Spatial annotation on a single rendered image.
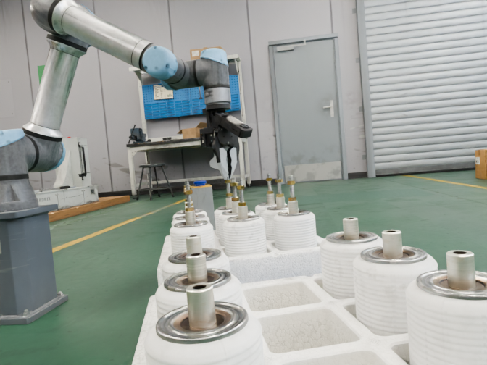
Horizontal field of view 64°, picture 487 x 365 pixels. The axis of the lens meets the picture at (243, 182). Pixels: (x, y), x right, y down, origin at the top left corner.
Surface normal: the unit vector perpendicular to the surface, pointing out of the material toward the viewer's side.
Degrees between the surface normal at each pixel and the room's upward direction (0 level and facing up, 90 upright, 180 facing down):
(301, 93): 90
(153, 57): 90
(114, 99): 90
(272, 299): 90
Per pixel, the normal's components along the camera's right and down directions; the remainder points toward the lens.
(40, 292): 0.99, -0.07
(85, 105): -0.13, 0.07
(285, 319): 0.15, 0.04
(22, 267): 0.61, -0.01
